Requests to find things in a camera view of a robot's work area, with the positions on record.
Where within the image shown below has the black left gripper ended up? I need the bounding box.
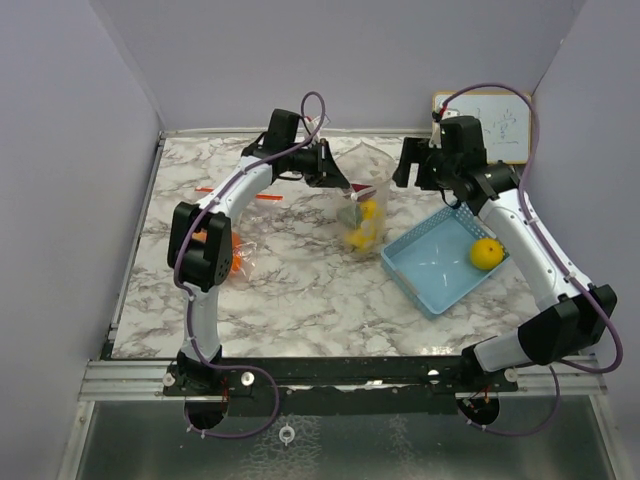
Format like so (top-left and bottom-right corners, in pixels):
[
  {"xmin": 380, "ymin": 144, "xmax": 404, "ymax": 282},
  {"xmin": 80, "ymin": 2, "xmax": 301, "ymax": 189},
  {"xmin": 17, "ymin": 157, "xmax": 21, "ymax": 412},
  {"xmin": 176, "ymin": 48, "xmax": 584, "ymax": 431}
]
[{"xmin": 284, "ymin": 137, "xmax": 349, "ymax": 188}]

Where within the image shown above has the yellow toy pepper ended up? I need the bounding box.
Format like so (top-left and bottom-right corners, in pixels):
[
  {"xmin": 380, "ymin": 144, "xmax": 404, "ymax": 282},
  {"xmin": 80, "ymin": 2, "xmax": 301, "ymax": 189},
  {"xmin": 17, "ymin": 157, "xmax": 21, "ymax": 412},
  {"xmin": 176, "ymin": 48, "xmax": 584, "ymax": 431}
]
[
  {"xmin": 344, "ymin": 228, "xmax": 377, "ymax": 252},
  {"xmin": 359, "ymin": 199, "xmax": 380, "ymax": 223}
]

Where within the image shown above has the yellow toy lemon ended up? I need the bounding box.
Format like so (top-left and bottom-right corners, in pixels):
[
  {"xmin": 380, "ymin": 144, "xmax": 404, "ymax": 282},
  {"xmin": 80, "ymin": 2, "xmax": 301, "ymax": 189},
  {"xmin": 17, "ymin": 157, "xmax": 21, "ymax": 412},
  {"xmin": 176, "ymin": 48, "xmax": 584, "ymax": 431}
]
[{"xmin": 469, "ymin": 238, "xmax": 505, "ymax": 271}]

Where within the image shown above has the clear zip bag orange zipper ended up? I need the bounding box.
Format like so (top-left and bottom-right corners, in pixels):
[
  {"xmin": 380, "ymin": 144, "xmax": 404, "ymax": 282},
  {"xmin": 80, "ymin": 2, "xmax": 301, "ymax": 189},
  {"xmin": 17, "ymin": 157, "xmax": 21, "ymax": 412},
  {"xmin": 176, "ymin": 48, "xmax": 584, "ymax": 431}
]
[{"xmin": 192, "ymin": 185, "xmax": 284, "ymax": 284}]

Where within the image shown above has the orange toy pumpkin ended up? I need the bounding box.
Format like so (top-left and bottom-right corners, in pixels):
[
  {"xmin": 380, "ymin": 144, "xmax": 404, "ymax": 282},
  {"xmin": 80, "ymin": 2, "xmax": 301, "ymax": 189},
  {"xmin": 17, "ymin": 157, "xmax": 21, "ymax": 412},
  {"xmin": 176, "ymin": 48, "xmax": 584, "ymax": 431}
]
[{"xmin": 231, "ymin": 232, "xmax": 244, "ymax": 274}]

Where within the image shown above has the purple toy eggplant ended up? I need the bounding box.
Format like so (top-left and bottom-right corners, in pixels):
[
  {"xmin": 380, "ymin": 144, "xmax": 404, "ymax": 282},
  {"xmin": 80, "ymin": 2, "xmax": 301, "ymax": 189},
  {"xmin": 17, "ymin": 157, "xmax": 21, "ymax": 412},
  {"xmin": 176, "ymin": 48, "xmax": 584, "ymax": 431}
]
[{"xmin": 351, "ymin": 183, "xmax": 377, "ymax": 198}]

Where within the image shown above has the green orange toy mango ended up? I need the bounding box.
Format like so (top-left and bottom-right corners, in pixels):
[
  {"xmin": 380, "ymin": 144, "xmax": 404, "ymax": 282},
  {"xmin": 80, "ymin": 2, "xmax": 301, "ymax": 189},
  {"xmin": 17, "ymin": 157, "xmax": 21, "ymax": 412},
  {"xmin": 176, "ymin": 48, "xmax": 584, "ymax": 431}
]
[{"xmin": 336, "ymin": 204, "xmax": 363, "ymax": 230}]

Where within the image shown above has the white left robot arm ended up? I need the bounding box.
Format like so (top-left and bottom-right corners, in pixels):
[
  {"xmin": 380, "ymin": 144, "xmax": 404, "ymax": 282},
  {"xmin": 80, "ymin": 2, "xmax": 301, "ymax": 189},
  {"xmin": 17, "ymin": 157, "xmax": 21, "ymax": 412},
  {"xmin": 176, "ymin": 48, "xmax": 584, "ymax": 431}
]
[{"xmin": 167, "ymin": 109, "xmax": 350, "ymax": 395}]

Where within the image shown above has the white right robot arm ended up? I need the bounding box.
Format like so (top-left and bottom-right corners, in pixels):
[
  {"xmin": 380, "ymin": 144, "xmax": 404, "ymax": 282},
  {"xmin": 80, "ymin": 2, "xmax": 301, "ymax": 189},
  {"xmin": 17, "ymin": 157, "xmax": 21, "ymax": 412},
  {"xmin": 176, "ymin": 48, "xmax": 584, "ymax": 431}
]
[{"xmin": 392, "ymin": 116, "xmax": 617, "ymax": 391}]

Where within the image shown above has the small whiteboard with writing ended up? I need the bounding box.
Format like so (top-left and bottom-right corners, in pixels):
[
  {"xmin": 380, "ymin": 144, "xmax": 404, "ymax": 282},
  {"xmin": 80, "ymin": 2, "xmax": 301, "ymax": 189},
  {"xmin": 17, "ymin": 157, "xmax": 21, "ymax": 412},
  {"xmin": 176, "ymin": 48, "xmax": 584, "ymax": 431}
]
[{"xmin": 442, "ymin": 90, "xmax": 531, "ymax": 164}]

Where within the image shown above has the light blue perforated basket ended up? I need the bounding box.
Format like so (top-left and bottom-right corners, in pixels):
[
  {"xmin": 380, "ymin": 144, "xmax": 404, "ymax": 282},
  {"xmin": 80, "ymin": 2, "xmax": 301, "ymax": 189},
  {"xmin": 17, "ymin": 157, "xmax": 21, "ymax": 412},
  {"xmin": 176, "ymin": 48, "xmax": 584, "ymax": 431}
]
[{"xmin": 381, "ymin": 205, "xmax": 500, "ymax": 318}]

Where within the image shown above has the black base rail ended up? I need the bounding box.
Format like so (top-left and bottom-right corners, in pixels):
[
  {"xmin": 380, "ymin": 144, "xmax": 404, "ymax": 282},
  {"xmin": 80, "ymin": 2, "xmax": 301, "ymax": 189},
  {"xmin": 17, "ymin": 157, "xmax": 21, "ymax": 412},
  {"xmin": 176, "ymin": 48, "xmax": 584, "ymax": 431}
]
[{"xmin": 163, "ymin": 356, "xmax": 517, "ymax": 417}]

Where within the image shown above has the aluminium frame rail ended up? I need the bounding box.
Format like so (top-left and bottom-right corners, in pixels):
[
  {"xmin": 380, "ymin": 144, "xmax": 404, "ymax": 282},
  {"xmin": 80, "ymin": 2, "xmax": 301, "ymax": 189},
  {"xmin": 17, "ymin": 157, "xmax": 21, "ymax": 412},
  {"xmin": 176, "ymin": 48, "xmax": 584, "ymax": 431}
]
[{"xmin": 78, "ymin": 360, "xmax": 170, "ymax": 402}]

